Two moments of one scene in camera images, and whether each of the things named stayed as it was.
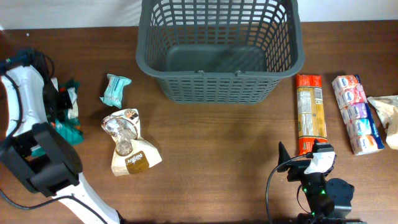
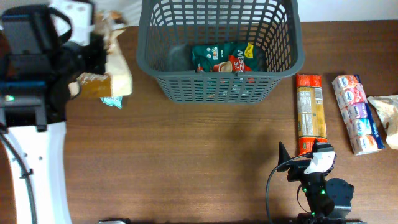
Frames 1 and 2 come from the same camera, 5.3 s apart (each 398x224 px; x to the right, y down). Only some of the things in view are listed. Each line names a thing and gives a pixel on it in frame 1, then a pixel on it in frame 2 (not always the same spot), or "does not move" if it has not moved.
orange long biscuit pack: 311,112 does not move
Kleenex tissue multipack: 362,128 does not move
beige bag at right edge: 386,107 does not move
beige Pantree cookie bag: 133,154 → 116,81
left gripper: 62,101 → 86,58
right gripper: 299,167 does not move
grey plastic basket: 220,51 does not move
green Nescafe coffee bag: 68,126 → 234,57
